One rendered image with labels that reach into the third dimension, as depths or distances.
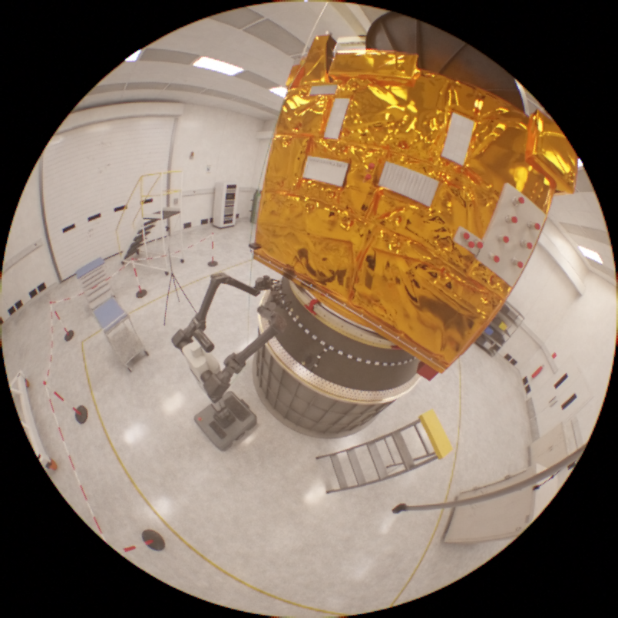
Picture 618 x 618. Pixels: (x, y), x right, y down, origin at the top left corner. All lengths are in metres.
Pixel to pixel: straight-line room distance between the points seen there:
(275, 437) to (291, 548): 1.55
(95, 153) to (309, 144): 6.97
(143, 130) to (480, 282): 8.26
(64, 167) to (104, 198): 1.99
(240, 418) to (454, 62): 3.89
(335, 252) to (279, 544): 3.01
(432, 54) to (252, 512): 4.47
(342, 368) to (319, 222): 1.11
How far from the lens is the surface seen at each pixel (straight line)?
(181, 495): 2.77
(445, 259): 1.19
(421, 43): 2.10
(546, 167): 1.41
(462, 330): 1.32
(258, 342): 1.08
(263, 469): 2.59
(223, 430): 2.42
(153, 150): 7.86
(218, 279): 1.29
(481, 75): 1.92
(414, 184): 1.20
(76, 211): 7.71
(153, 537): 3.06
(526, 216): 1.27
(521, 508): 3.26
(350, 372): 1.61
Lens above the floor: 2.58
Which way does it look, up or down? 37 degrees down
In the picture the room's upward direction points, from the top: 17 degrees clockwise
